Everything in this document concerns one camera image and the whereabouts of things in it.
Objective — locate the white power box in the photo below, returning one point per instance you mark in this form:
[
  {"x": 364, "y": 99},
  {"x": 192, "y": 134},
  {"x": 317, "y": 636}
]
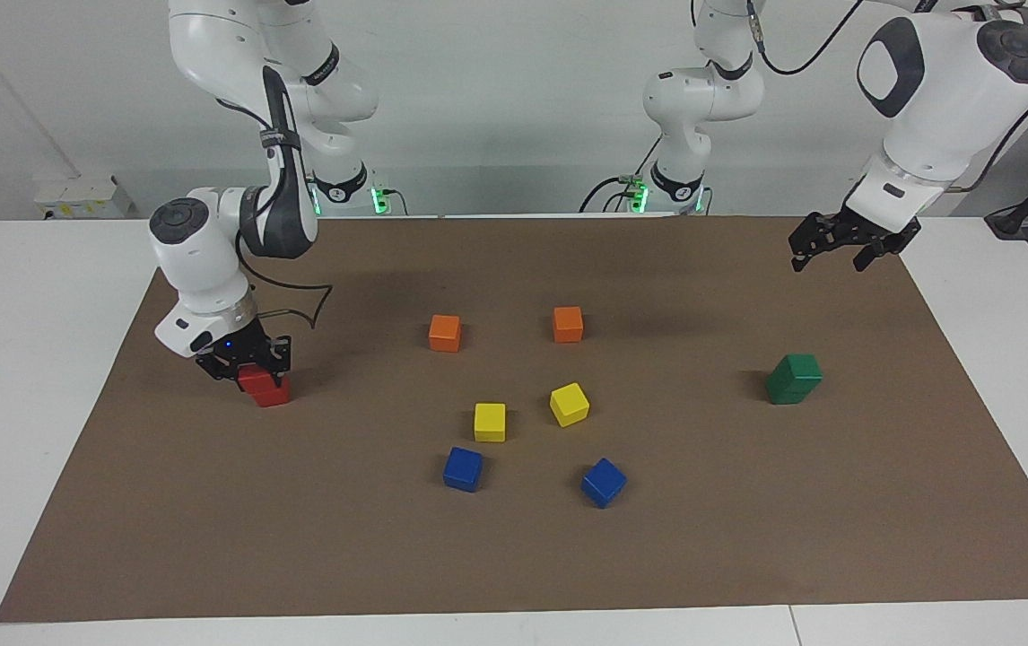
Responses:
[{"x": 83, "y": 197}]

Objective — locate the green cube block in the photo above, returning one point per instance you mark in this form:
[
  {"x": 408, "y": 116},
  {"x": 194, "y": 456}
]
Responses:
[
  {"x": 783, "y": 395},
  {"x": 799, "y": 366}
]

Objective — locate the orange cube block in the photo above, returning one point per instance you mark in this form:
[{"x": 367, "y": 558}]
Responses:
[
  {"x": 445, "y": 334},
  {"x": 568, "y": 325}
]

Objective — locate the red cube block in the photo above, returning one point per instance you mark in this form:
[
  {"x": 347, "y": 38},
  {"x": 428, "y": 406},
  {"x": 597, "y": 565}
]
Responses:
[
  {"x": 256, "y": 379},
  {"x": 274, "y": 397}
]

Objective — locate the yellow cube block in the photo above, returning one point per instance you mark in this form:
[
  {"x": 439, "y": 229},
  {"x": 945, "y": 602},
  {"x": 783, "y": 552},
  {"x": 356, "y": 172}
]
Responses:
[
  {"x": 490, "y": 423},
  {"x": 569, "y": 405}
]

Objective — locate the blue cube block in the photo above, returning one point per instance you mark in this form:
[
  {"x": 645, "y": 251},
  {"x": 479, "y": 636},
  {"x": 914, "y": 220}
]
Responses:
[
  {"x": 463, "y": 469},
  {"x": 604, "y": 484}
]

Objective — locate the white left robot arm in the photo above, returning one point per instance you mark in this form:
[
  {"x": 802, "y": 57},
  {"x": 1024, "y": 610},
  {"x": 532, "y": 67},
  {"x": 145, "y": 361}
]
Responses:
[{"x": 945, "y": 99}]

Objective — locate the brown table mat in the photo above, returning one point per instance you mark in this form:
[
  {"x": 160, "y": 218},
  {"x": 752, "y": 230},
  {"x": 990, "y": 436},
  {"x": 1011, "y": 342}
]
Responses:
[{"x": 514, "y": 556}]

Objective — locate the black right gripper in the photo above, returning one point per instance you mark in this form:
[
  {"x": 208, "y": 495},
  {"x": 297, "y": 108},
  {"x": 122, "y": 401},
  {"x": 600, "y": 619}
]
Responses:
[{"x": 234, "y": 352}]

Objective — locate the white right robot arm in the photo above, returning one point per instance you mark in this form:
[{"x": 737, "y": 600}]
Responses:
[{"x": 200, "y": 251}]

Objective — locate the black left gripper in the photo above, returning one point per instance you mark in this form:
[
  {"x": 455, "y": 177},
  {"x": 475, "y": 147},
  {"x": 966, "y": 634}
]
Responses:
[{"x": 859, "y": 226}]

